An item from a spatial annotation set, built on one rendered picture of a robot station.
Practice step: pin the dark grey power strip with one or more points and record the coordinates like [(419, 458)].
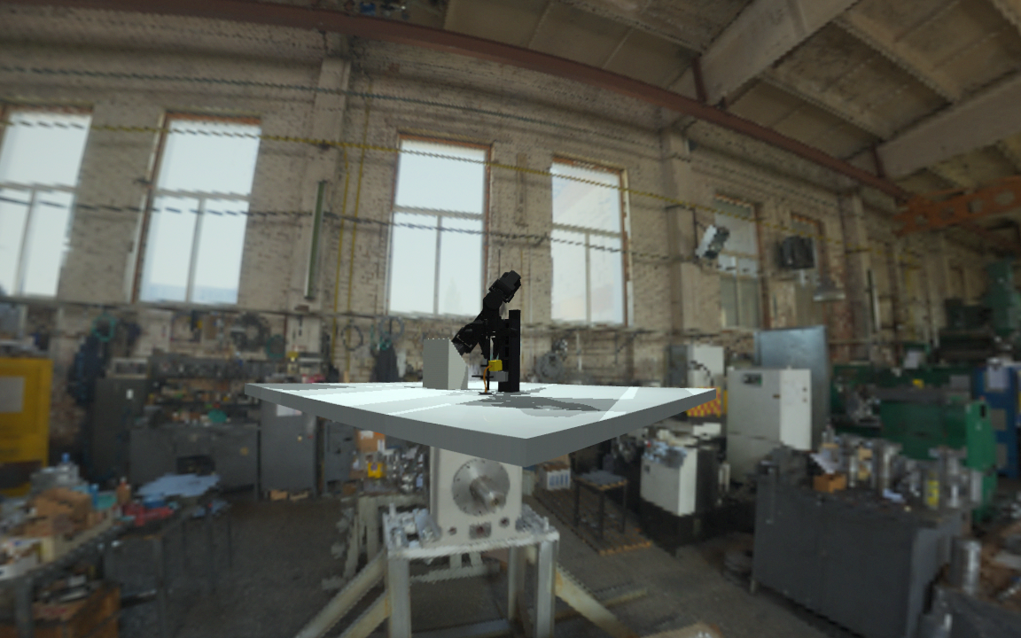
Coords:
[(514, 371)]

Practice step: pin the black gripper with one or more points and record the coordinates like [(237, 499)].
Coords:
[(499, 333)]

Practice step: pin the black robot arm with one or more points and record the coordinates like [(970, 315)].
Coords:
[(503, 291)]

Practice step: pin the dark grey cord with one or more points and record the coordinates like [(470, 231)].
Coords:
[(497, 377)]

